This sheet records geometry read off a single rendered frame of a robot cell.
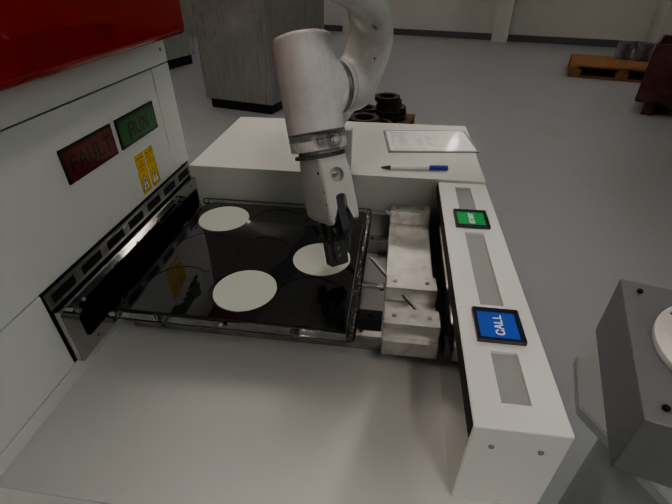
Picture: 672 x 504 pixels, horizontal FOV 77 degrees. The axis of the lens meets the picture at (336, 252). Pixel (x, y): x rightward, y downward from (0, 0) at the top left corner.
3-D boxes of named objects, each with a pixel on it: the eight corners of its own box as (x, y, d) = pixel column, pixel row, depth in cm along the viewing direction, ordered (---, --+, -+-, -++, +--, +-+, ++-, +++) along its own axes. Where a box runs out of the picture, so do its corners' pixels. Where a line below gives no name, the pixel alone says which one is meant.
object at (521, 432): (451, 498, 48) (473, 427, 40) (429, 239, 93) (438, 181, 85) (536, 510, 47) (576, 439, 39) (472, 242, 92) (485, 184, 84)
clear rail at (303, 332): (106, 320, 62) (103, 313, 62) (111, 313, 64) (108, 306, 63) (354, 345, 58) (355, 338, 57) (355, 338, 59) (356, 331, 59)
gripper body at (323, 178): (357, 141, 59) (367, 219, 62) (327, 144, 68) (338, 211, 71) (308, 150, 56) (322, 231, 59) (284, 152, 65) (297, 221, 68)
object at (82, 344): (73, 361, 61) (48, 313, 56) (196, 213, 97) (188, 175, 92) (84, 362, 61) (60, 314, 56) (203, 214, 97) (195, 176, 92)
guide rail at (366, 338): (135, 325, 71) (130, 312, 69) (141, 317, 73) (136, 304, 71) (435, 356, 66) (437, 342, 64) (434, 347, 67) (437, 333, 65)
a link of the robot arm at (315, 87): (324, 130, 68) (276, 138, 62) (310, 41, 64) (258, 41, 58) (360, 124, 61) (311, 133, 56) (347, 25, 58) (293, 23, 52)
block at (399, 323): (382, 336, 61) (383, 321, 59) (383, 320, 64) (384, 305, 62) (438, 342, 60) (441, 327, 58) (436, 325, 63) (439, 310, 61)
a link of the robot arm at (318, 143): (356, 126, 59) (359, 147, 60) (330, 130, 67) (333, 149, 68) (301, 135, 56) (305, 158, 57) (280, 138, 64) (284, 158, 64)
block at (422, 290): (384, 300, 67) (385, 285, 66) (385, 287, 70) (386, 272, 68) (435, 304, 67) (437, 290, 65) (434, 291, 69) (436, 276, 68)
